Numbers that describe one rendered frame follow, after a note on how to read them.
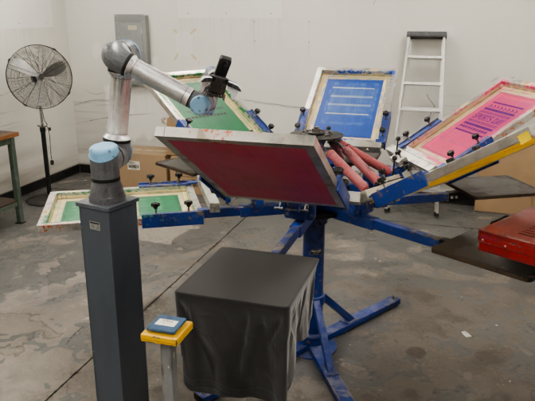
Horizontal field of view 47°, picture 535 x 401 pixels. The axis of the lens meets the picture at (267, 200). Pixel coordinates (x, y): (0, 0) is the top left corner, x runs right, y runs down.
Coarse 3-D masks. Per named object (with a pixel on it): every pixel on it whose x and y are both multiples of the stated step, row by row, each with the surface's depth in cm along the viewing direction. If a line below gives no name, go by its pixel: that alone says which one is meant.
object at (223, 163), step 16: (176, 144) 225; (192, 144) 222; (208, 144) 219; (224, 144) 216; (192, 160) 242; (208, 160) 238; (224, 160) 235; (240, 160) 232; (208, 176) 261; (224, 176) 257; (240, 176) 253; (256, 176) 249; (240, 192) 279; (256, 192) 274; (272, 192) 270
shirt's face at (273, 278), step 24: (216, 264) 255; (240, 264) 255; (264, 264) 255; (288, 264) 255; (312, 264) 255; (192, 288) 233; (216, 288) 233; (240, 288) 233; (264, 288) 233; (288, 288) 233
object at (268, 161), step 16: (256, 160) 228; (272, 160) 225; (288, 160) 222; (304, 160) 219; (272, 176) 246; (288, 176) 242; (304, 176) 238; (320, 176) 235; (288, 192) 265; (304, 192) 261; (320, 192) 257
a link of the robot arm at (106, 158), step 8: (96, 144) 253; (104, 144) 253; (112, 144) 253; (96, 152) 246; (104, 152) 246; (112, 152) 248; (120, 152) 257; (96, 160) 247; (104, 160) 247; (112, 160) 249; (120, 160) 255; (96, 168) 248; (104, 168) 248; (112, 168) 250; (96, 176) 249; (104, 176) 249; (112, 176) 250
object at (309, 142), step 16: (160, 128) 220; (176, 128) 218; (192, 128) 216; (240, 144) 213; (256, 144) 211; (272, 144) 208; (288, 144) 206; (304, 144) 204; (320, 160) 216; (224, 192) 284; (336, 192) 253
